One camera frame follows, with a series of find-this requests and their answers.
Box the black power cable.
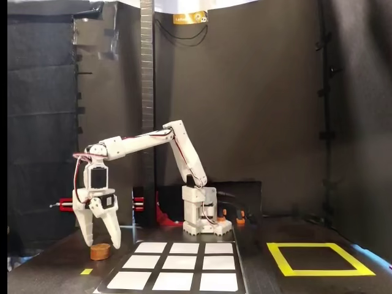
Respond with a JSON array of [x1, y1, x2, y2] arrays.
[[216, 191, 260, 225]]

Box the white overhead sheet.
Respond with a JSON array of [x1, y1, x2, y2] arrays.
[[153, 0, 258, 15]]

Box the black vertical pole with clips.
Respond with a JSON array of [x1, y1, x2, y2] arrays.
[[315, 0, 336, 222]]

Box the gold label sticker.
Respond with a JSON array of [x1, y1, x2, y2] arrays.
[[172, 10, 209, 25]]

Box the thin black hanging cable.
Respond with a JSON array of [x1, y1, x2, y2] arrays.
[[153, 18, 209, 48]]

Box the black segmented vertical post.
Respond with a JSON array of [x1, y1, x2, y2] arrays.
[[140, 0, 157, 228]]

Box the red corner bracket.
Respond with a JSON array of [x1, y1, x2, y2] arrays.
[[155, 191, 184, 227]]

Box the red clamp with metal screw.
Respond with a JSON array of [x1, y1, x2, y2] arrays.
[[50, 198, 76, 213]]

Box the black paper sheet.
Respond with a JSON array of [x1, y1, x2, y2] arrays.
[[74, 1, 135, 228]]

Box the yellow tape square outline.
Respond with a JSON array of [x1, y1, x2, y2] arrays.
[[266, 242, 377, 277]]

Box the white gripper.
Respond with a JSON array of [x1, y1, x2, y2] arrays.
[[72, 162, 122, 250]]

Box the brown wooden disc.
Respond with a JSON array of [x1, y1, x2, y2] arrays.
[[90, 243, 111, 262]]

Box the white perforated robot base mount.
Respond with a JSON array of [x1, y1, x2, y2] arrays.
[[183, 219, 233, 237]]

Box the white grid sheet black lines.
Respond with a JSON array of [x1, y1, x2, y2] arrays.
[[93, 240, 247, 294]]

